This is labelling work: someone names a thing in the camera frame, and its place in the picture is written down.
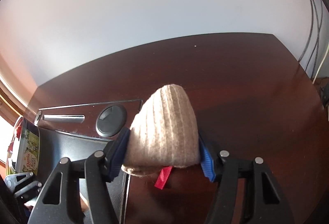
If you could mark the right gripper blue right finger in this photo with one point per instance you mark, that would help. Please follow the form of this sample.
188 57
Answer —
208 158

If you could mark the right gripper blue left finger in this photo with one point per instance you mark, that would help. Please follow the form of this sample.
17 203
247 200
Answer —
116 154

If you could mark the cream knitted sock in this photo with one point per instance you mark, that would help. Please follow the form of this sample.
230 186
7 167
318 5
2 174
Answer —
164 133

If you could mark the round metal tin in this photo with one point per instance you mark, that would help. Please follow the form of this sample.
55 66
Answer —
23 153

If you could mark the black desk mat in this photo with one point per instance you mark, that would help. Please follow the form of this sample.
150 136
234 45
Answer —
55 145

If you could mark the red ribbon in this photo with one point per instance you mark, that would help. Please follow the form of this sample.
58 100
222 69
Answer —
163 177

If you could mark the black desk cable grommet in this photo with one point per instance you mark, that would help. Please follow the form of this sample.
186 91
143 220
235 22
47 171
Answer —
111 120

